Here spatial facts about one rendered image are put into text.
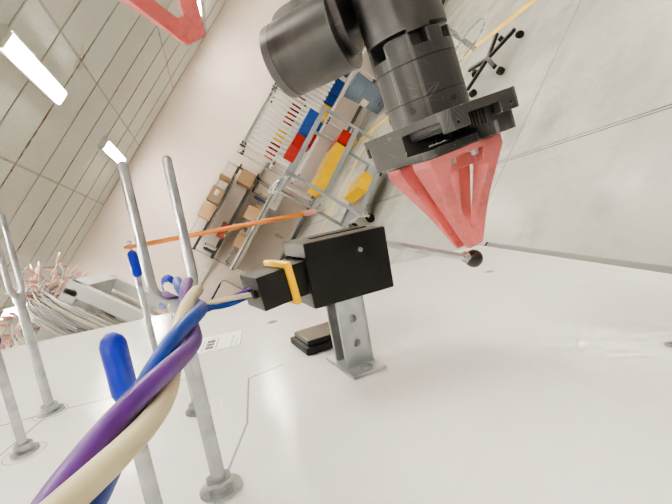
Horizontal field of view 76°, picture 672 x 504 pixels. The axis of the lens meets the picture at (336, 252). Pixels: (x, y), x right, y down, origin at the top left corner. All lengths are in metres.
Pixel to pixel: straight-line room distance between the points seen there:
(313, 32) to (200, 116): 8.55
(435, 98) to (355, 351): 0.17
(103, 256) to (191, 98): 3.30
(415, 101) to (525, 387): 0.19
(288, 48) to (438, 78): 0.11
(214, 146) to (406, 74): 8.44
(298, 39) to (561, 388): 0.27
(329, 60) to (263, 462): 0.26
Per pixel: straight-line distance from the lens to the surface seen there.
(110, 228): 8.66
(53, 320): 1.06
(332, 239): 0.26
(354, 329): 0.28
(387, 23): 0.31
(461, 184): 0.35
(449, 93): 0.31
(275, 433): 0.24
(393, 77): 0.31
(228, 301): 0.26
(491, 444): 0.21
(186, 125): 8.82
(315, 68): 0.34
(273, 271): 0.25
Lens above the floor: 1.20
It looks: 14 degrees down
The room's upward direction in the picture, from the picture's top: 61 degrees counter-clockwise
